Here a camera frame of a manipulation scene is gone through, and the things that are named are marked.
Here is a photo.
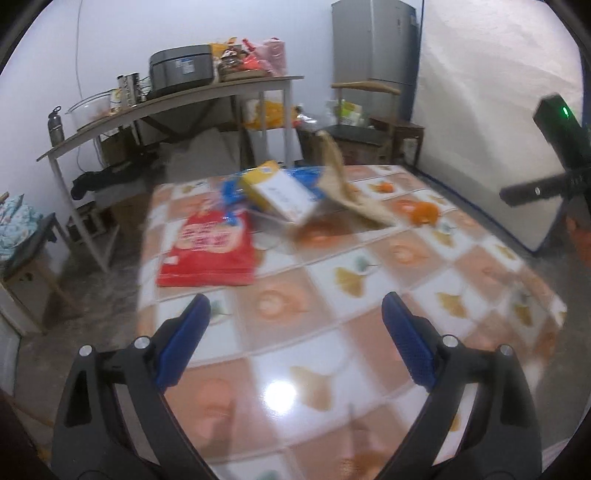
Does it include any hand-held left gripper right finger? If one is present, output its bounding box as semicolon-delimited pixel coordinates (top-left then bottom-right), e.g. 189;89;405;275
376;291;542;480

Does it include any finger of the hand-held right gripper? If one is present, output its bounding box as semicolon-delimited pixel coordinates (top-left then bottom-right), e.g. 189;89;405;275
499;174;572;206

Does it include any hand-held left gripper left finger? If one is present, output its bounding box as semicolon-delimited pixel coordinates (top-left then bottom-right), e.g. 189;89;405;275
51;293;218;480

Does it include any red snack bag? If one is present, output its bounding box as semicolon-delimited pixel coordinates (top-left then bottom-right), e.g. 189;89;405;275
156;208;257;288

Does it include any small orange fruit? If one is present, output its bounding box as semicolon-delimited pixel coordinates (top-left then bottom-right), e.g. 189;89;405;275
406;200;441;227

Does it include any blue snack wrapper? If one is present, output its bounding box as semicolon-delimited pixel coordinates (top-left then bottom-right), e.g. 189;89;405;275
219;166;333;217

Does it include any brown paper bag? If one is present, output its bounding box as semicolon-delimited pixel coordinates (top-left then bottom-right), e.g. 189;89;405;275
314;130;398;227

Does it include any yellow and white carton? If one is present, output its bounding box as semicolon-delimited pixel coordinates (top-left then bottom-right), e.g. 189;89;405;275
238;160;324;227

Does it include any person's right hand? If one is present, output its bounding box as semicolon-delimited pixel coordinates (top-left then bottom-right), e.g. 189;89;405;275
566;203;591;264

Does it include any white mattress with blue edging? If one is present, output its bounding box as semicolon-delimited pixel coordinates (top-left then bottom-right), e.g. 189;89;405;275
413;0;591;254

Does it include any dark wooden stool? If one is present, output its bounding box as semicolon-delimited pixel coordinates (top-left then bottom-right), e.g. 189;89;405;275
369;115;426;167

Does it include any black clothing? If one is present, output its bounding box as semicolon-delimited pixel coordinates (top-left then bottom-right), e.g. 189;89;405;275
71;157;160;201

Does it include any grey white sack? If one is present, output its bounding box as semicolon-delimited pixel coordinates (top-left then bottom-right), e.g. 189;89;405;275
164;129;243;185

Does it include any green and white carton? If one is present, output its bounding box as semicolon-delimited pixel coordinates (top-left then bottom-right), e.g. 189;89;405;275
339;99;364;127

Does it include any wooden armchair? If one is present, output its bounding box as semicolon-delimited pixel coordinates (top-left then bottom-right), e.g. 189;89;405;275
295;80;402;167

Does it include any blue floral cloth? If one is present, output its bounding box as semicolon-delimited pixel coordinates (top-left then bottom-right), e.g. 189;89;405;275
0;194;44;273

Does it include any brown cardboard box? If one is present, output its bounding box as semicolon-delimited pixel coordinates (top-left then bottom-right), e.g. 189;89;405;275
99;128;139;168

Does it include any grey refrigerator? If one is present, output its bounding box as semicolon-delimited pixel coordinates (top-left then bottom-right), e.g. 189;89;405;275
331;0;423;123

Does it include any white foam box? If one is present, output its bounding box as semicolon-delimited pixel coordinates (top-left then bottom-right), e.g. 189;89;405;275
242;124;291;169

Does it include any yellow plastic bag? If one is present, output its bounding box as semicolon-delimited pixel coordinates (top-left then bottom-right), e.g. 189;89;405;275
245;98;296;131

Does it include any clear glass bowl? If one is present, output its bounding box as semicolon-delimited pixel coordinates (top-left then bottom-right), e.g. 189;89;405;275
66;91;118;132

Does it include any dark water bottle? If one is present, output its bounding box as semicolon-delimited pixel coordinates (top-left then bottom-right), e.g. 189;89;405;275
46;106;65;147

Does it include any metal canister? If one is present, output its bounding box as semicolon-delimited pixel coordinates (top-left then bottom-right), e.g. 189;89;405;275
117;72;141;107

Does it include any grey rice cooker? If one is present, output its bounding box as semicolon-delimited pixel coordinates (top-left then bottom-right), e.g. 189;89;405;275
148;45;218;99

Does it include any heap of food bags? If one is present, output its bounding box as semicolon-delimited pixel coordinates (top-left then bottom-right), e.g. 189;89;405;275
210;37;266;83

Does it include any pink plastic bag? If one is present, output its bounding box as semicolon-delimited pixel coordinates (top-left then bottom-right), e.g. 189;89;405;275
261;38;288;78

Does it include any white frame long desk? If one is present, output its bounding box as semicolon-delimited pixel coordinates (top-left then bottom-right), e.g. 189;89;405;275
37;75;305;273

